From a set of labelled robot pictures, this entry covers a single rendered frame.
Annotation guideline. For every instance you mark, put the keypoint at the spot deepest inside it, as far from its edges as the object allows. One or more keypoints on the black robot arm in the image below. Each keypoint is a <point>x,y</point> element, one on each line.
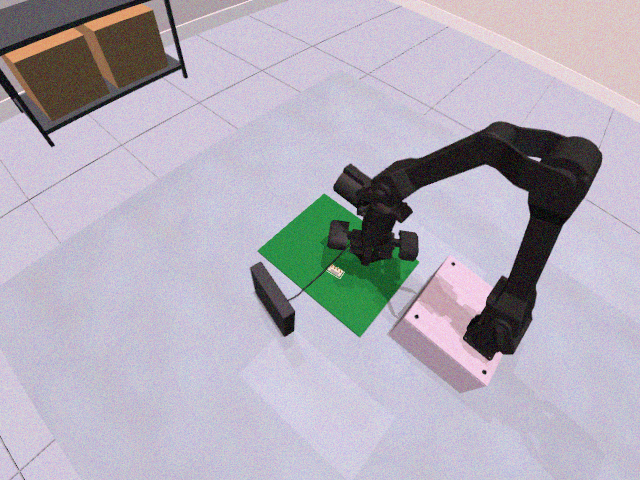
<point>556,185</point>

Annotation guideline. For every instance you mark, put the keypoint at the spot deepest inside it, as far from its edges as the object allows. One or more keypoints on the green circuit board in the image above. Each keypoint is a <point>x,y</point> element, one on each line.
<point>353,293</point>

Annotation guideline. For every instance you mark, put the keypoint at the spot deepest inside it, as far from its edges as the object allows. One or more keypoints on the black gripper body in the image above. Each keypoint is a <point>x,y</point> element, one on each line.
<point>371,238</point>

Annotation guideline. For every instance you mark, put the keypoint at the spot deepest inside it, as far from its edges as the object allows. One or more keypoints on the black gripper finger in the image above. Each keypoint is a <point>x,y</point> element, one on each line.
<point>378,255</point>
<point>358,253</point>

